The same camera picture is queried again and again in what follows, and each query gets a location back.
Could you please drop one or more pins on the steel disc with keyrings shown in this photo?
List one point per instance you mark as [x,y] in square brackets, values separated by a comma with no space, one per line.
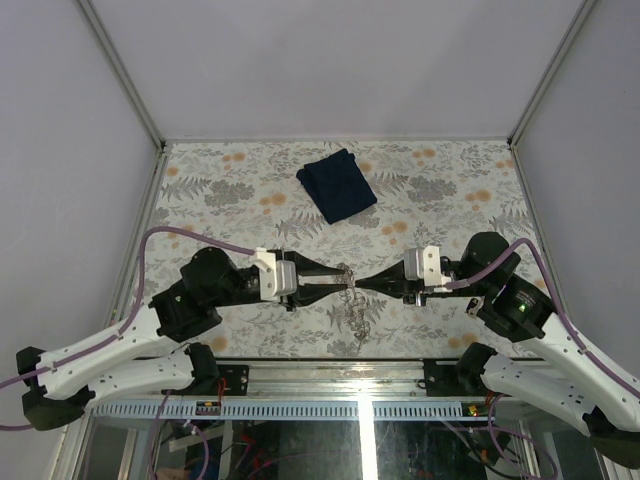
[356,307]

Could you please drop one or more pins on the white slotted cable duct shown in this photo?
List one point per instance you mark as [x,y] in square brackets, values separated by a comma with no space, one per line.
[282,410]

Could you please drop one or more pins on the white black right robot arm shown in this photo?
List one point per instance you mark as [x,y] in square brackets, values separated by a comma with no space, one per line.
[596,396]

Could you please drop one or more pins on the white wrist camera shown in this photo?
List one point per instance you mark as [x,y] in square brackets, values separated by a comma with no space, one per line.
[277,276]
[424,263]

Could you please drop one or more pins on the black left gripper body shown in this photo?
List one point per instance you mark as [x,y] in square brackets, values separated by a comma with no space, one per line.
[245,296]

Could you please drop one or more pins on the aluminium mounting rail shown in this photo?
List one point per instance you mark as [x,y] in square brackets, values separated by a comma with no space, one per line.
[325,377]

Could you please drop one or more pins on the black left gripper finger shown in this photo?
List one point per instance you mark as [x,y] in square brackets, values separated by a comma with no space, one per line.
[308,294]
[305,266]

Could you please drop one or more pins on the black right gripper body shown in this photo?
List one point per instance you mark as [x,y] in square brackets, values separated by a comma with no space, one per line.
[417,293]

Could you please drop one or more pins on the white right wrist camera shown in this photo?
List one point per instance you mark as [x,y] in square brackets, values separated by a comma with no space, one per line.
[424,263]

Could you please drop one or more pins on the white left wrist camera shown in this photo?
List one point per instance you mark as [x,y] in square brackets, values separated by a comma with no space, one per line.
[277,276]

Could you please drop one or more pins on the dark blue folded cloth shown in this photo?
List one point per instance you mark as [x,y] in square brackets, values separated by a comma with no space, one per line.
[337,186]

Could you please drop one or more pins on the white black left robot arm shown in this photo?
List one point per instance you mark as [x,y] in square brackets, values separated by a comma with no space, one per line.
[158,347]

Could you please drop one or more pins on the silver key black tag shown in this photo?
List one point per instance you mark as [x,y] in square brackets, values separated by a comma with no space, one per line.
[474,307]

